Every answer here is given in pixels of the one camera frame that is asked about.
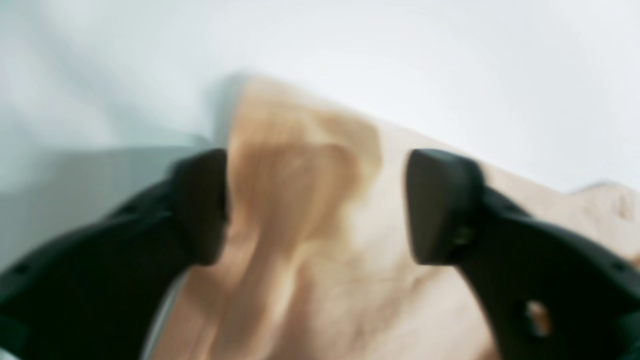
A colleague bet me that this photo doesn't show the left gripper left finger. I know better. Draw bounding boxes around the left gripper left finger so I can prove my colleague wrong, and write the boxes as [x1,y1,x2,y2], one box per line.
[1,148,228,360]

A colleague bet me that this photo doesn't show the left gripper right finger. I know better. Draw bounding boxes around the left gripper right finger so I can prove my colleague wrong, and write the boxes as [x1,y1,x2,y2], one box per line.
[405,149,640,360]

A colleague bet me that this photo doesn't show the peach T-shirt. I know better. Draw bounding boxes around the peach T-shirt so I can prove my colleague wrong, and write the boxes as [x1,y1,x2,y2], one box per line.
[151,75,639,360]

